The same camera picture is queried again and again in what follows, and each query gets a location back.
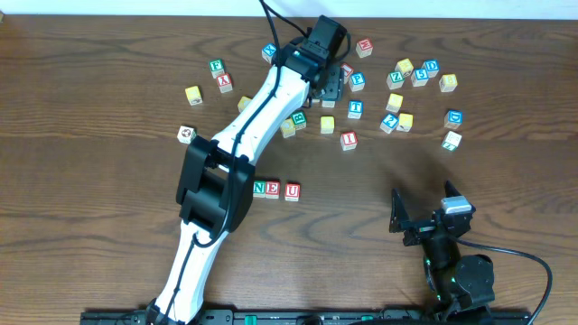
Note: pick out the blue X wooden block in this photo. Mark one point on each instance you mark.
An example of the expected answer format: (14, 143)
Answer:
(268, 53)

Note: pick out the red E wooden block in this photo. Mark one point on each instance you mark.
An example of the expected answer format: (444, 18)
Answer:
(272, 189)

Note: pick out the blue P wooden block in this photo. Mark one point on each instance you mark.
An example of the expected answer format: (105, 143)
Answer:
(357, 81)

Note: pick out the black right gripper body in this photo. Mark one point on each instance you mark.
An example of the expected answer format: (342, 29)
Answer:
(424, 227)

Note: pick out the yellow block centre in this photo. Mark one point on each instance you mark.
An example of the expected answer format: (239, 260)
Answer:
(327, 124)

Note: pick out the red Y wooden block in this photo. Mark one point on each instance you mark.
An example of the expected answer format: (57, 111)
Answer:
(224, 83)

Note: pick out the blue D wooden block upper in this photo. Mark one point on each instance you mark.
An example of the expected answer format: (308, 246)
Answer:
(431, 67)

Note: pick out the blue 5 wooden block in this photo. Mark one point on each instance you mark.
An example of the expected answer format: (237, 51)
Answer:
(419, 78)

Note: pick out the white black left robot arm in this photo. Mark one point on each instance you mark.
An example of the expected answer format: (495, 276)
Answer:
(215, 187)

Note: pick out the yellow wooden block left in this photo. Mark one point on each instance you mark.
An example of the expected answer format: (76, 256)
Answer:
(193, 95)

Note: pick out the blue 2 wooden block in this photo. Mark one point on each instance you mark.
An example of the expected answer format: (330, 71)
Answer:
(389, 123)

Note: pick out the green B wooden block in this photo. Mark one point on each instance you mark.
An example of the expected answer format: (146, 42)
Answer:
(299, 119)

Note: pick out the red U wooden block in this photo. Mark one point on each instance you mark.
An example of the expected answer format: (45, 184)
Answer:
(292, 191)

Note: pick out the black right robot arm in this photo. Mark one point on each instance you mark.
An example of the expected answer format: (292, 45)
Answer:
(460, 282)

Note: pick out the yellow block top right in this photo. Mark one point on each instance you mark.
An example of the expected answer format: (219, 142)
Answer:
(405, 67)

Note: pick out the green Z wooden block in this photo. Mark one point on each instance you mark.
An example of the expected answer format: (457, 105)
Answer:
(395, 79)

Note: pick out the blue D wooden block right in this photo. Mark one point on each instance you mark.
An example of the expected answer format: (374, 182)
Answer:
(453, 119)

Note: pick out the yellow block beside B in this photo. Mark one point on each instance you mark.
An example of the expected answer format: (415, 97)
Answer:
(288, 128)

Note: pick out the blue d wooden block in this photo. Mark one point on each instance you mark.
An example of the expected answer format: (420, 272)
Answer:
(453, 119)
(431, 67)

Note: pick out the white green wooden block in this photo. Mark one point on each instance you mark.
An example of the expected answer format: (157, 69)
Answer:
(451, 141)

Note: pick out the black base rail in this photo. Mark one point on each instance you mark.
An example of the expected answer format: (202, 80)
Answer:
(388, 316)

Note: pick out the green N wooden block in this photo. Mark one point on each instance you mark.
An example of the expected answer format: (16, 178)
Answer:
(259, 189)

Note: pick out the yellow block mid right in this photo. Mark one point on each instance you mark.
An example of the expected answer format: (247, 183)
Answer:
(394, 102)

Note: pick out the yellow block far right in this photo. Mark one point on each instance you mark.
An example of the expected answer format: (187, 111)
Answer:
(448, 83)

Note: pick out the red block top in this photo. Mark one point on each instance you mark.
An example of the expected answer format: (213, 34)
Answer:
(364, 47)

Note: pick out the blue T wooden block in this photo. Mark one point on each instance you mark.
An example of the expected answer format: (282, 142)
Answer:
(355, 109)

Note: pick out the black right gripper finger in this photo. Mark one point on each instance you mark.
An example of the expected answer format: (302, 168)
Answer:
(450, 190)
(399, 220)

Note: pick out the red i wooden block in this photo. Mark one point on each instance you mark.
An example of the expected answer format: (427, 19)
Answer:
(348, 140)
(347, 72)

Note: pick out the yellow wooden block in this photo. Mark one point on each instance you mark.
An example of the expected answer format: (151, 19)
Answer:
(243, 103)
(193, 95)

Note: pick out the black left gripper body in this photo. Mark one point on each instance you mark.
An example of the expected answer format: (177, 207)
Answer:
(332, 86)

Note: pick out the green F wooden block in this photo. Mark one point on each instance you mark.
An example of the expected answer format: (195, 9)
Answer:
(217, 68)

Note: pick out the red A wooden block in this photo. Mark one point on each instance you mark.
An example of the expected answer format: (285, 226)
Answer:
(186, 134)

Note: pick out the yellow block beside 2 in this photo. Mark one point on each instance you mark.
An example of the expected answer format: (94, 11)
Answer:
(405, 122)

